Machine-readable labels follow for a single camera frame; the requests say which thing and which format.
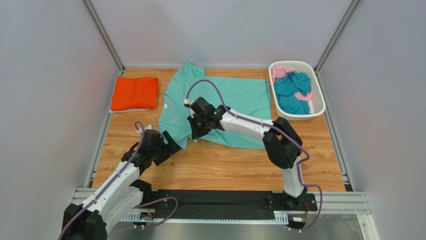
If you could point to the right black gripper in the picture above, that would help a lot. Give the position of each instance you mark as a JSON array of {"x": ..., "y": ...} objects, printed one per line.
[{"x": 198, "y": 126}]

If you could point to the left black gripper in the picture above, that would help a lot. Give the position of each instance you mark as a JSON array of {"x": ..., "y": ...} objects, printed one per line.
[{"x": 172, "y": 147}]

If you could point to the mint green t-shirt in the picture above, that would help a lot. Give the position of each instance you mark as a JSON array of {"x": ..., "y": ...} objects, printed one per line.
[{"x": 247, "y": 96}]

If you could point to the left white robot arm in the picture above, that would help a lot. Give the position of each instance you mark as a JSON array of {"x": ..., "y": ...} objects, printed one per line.
[{"x": 96, "y": 216}]

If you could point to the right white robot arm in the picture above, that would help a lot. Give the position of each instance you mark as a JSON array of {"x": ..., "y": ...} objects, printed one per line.
[{"x": 282, "y": 144}]

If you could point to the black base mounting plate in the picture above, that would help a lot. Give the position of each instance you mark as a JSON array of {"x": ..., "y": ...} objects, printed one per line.
[{"x": 225, "y": 204}]

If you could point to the folded orange t-shirt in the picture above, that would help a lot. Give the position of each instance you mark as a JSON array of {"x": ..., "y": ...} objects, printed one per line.
[{"x": 140, "y": 90}]

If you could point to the teal blue t-shirt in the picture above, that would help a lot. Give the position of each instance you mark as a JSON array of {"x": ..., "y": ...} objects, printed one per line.
[{"x": 291, "y": 105}]

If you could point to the pink t-shirt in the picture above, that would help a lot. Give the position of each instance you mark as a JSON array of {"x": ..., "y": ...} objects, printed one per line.
[{"x": 279, "y": 71}]

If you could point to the white plastic laundry basket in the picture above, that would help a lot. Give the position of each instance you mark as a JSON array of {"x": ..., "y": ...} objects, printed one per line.
[{"x": 317, "y": 104}]

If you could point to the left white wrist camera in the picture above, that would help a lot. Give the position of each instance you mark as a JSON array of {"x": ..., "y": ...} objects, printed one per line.
[{"x": 149, "y": 127}]

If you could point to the left aluminium corner post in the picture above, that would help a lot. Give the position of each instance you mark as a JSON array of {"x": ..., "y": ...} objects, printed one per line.
[{"x": 93, "y": 14}]

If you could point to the aluminium corner post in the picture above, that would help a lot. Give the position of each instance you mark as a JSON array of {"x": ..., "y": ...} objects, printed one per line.
[
  {"x": 93, "y": 14},
  {"x": 350, "y": 11}
]

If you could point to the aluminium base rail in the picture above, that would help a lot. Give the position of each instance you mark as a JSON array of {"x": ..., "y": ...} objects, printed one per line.
[{"x": 334, "y": 203}]

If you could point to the right aluminium corner post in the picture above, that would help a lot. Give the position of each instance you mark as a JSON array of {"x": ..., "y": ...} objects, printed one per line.
[{"x": 350, "y": 11}]

